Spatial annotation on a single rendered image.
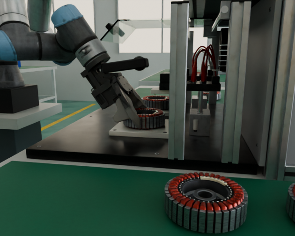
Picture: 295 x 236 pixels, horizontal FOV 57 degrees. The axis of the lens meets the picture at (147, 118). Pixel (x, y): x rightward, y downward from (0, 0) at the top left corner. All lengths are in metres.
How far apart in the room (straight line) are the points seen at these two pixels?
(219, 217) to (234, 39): 0.29
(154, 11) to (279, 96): 5.10
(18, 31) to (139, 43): 4.80
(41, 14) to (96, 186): 0.80
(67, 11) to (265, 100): 0.50
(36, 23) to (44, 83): 5.19
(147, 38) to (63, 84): 2.03
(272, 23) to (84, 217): 0.41
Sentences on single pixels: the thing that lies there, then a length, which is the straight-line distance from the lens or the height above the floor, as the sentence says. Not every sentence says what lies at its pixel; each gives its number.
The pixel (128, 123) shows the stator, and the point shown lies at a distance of 0.69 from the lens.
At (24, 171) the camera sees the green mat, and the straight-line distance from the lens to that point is 0.57.
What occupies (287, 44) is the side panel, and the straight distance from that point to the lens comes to 0.50.
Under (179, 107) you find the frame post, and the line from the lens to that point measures 0.51.
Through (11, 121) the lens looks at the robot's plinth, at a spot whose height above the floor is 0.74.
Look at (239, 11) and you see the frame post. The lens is 0.51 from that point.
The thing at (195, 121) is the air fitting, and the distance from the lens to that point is 0.66.
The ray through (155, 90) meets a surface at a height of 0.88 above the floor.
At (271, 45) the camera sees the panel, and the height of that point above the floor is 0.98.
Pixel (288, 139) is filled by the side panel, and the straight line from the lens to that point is 0.52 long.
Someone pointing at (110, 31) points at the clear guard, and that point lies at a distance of 0.86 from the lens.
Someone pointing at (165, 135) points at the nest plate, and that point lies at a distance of 0.65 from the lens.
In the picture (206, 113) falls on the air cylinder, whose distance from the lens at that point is 0.69.
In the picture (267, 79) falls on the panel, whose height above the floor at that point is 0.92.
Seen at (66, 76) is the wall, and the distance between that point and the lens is 6.07.
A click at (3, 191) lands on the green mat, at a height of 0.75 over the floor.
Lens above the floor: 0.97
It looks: 13 degrees down
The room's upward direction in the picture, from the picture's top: straight up
